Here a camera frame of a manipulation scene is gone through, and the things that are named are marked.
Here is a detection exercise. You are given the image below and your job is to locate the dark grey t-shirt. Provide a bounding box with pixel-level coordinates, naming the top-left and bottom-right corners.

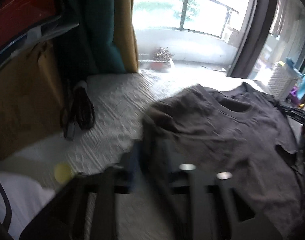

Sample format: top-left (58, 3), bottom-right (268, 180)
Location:
top-left (139, 83), bottom-right (305, 239)

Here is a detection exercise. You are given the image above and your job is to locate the white cloth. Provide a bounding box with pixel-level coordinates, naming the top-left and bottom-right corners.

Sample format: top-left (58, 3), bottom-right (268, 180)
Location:
top-left (0, 172), bottom-right (55, 239)

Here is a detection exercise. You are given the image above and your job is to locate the brown cardboard box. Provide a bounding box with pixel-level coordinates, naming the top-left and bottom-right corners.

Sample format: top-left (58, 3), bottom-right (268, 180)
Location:
top-left (0, 41), bottom-right (63, 161)

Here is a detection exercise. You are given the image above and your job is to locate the white quilted bed cover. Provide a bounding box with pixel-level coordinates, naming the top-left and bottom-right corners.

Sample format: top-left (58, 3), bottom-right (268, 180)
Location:
top-left (0, 73), bottom-right (276, 178)

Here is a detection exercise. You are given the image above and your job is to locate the white perforated laundry basket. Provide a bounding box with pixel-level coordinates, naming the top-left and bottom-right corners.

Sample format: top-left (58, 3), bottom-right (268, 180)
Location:
top-left (268, 61), bottom-right (302, 101)

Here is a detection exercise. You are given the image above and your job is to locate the potted plant on balcony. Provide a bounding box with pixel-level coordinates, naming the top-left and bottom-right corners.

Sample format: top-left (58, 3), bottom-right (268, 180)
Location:
top-left (150, 47), bottom-right (174, 72)

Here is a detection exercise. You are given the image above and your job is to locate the teal curtain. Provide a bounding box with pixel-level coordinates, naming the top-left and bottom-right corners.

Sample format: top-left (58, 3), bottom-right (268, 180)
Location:
top-left (59, 0), bottom-right (126, 77)

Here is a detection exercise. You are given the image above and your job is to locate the red box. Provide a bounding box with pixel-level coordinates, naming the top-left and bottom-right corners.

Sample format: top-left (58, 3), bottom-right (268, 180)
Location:
top-left (0, 0), bottom-right (56, 50)

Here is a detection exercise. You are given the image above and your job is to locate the yellow curtain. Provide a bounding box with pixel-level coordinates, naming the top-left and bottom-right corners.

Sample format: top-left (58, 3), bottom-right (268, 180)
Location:
top-left (114, 0), bottom-right (139, 73)

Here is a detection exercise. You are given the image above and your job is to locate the black coiled cable bundle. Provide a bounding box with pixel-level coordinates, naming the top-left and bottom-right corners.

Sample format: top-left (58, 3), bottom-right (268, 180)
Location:
top-left (60, 80), bottom-right (96, 140)

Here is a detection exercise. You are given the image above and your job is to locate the dark window frame pillar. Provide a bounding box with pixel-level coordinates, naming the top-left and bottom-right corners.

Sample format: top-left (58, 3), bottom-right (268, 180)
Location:
top-left (227, 0), bottom-right (278, 79)

